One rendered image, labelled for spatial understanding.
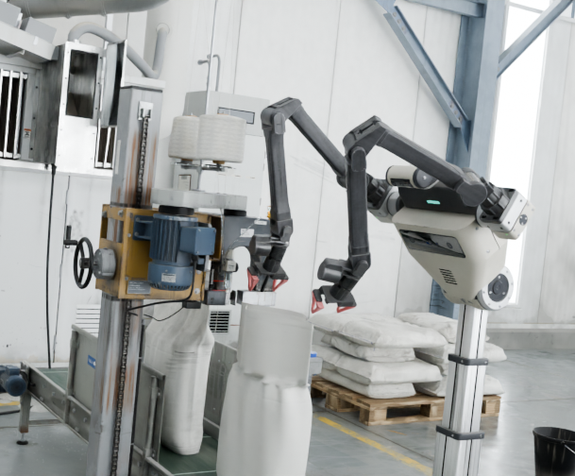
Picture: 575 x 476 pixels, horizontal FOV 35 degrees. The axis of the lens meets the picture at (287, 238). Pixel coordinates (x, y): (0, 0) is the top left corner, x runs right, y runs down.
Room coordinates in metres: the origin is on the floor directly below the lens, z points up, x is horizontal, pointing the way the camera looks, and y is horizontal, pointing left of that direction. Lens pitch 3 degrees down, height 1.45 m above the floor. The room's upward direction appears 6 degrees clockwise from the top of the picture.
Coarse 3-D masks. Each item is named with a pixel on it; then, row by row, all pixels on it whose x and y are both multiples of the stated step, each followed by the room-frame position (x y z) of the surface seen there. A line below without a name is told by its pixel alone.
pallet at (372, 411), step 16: (320, 384) 6.22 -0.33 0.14; (336, 384) 6.26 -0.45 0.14; (336, 400) 6.06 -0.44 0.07; (352, 400) 5.91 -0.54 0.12; (368, 400) 5.85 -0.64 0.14; (384, 400) 5.90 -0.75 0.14; (400, 400) 5.95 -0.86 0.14; (416, 400) 6.00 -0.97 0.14; (432, 400) 6.06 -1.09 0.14; (496, 400) 6.40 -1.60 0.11; (368, 416) 5.77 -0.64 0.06; (384, 416) 5.84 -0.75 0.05; (400, 416) 6.01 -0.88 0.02; (416, 416) 6.05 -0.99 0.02; (432, 416) 6.07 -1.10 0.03
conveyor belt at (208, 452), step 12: (48, 372) 4.70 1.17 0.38; (60, 372) 4.73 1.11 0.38; (60, 384) 4.46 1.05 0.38; (204, 444) 3.68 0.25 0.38; (216, 444) 3.70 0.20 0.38; (168, 456) 3.47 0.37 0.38; (180, 456) 3.49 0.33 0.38; (192, 456) 3.50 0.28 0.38; (204, 456) 3.52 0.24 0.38; (216, 456) 3.53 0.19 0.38; (168, 468) 3.32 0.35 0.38; (180, 468) 3.34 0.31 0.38; (192, 468) 3.35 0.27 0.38; (204, 468) 3.36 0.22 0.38
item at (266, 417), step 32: (256, 320) 3.01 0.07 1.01; (288, 320) 2.96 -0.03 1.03; (256, 352) 3.00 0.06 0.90; (288, 352) 2.96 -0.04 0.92; (256, 384) 3.02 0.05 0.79; (288, 384) 2.94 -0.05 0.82; (224, 416) 3.17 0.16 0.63; (256, 416) 2.98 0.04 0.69; (288, 416) 2.91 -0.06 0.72; (224, 448) 3.14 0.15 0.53; (256, 448) 2.97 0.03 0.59; (288, 448) 2.91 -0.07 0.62
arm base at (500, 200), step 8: (496, 192) 2.68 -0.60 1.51; (504, 192) 2.70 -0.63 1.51; (512, 192) 2.71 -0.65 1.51; (488, 200) 2.67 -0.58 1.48; (496, 200) 2.68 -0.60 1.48; (504, 200) 2.69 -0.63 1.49; (512, 200) 2.70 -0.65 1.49; (488, 208) 2.69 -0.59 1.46; (496, 208) 2.69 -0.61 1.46; (504, 208) 2.69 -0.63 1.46; (480, 216) 2.75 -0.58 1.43; (488, 216) 2.72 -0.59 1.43; (496, 216) 2.70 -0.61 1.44; (504, 216) 2.69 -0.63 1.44
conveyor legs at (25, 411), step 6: (24, 396) 4.65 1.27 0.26; (30, 396) 4.66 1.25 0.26; (24, 402) 4.65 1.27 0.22; (30, 402) 4.67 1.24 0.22; (24, 408) 4.65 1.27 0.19; (24, 414) 4.65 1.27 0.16; (24, 420) 4.65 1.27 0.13; (30, 420) 4.68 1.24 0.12; (36, 420) 4.70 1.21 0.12; (42, 420) 4.72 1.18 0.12; (48, 420) 4.73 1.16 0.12; (54, 420) 4.75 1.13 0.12; (24, 426) 4.65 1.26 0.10; (24, 432) 4.65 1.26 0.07; (24, 438) 4.68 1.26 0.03; (24, 444) 4.65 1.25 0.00
